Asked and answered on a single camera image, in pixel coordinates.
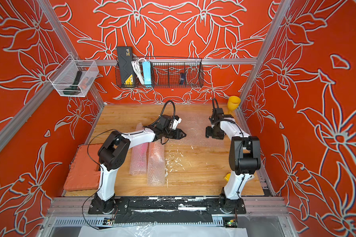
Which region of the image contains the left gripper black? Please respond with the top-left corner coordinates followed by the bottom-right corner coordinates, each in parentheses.
top-left (163, 128), bottom-right (187, 141)

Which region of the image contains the clear bubble wrap sheet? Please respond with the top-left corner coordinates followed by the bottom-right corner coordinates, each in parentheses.
top-left (169, 112), bottom-right (224, 148)

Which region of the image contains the yellow plastic wine glass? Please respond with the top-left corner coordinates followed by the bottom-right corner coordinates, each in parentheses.
top-left (227, 96), bottom-right (241, 118)

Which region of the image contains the bubble orange glass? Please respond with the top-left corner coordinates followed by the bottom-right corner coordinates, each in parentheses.
top-left (147, 142), bottom-right (166, 187)

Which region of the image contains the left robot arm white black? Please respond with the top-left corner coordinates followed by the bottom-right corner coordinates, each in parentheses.
top-left (90, 115), bottom-right (187, 214)

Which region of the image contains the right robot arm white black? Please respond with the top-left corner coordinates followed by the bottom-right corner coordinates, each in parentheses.
top-left (205, 107), bottom-right (261, 212)

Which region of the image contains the bubble wrapped pink glass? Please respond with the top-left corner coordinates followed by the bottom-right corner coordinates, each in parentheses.
top-left (129, 122), bottom-right (149, 176)

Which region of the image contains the yellow tape measure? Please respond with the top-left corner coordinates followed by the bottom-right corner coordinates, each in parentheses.
top-left (224, 173), bottom-right (230, 182)

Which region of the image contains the light blue power bank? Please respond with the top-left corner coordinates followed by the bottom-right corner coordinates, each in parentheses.
top-left (142, 61), bottom-right (152, 87)

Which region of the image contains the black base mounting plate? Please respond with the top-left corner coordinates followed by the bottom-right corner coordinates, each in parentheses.
top-left (88, 195), bottom-right (246, 226)

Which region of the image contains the black yellow device box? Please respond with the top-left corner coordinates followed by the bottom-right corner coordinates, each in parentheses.
top-left (117, 46), bottom-right (135, 88)

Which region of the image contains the white plastic sheet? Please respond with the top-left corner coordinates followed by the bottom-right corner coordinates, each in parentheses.
top-left (78, 225), bottom-right (248, 237)

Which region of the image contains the orange plastic tool case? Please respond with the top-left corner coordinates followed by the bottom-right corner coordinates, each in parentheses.
top-left (63, 144), bottom-right (101, 192)

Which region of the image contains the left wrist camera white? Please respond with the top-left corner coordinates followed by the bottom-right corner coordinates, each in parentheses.
top-left (171, 116), bottom-right (182, 130)

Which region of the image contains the black wire wall basket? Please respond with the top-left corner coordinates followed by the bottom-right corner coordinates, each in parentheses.
top-left (115, 57), bottom-right (204, 89)

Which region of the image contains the white coiled cable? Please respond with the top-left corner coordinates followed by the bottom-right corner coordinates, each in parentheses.
top-left (131, 58), bottom-right (145, 86)

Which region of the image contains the dark green handled tool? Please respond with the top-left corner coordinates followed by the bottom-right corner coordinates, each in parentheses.
top-left (63, 71), bottom-right (82, 95)

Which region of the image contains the clear acrylic wall bin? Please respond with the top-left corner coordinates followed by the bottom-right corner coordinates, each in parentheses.
top-left (47, 55), bottom-right (99, 97)

